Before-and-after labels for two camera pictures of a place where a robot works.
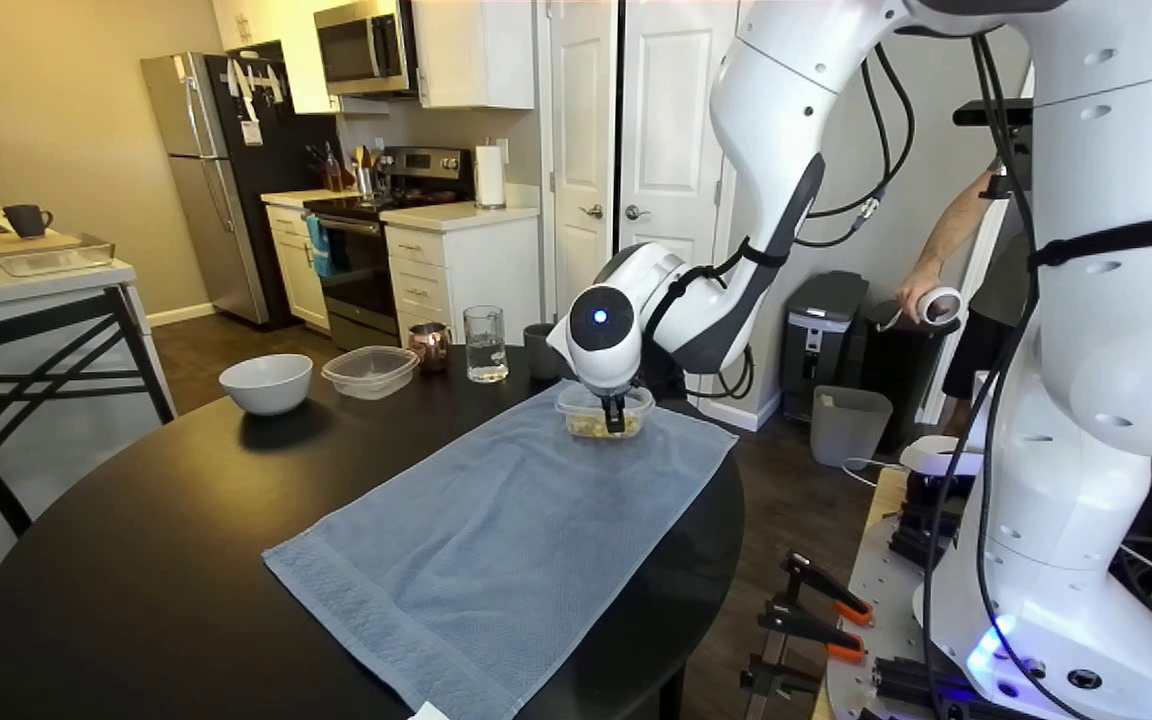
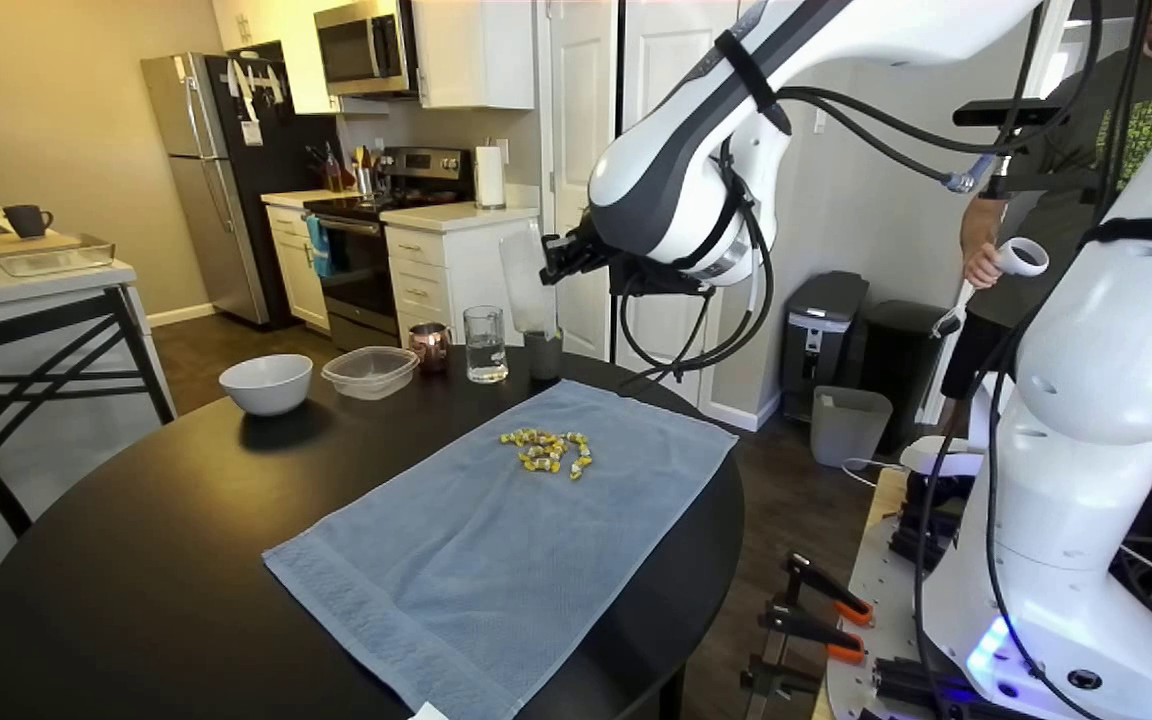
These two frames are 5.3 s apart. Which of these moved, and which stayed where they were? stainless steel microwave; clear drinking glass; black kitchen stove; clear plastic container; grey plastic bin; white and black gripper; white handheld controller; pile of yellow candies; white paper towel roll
Moved: white and black gripper; white handheld controller; pile of yellow candies
Stayed: stainless steel microwave; clear drinking glass; white paper towel roll; grey plastic bin; clear plastic container; black kitchen stove
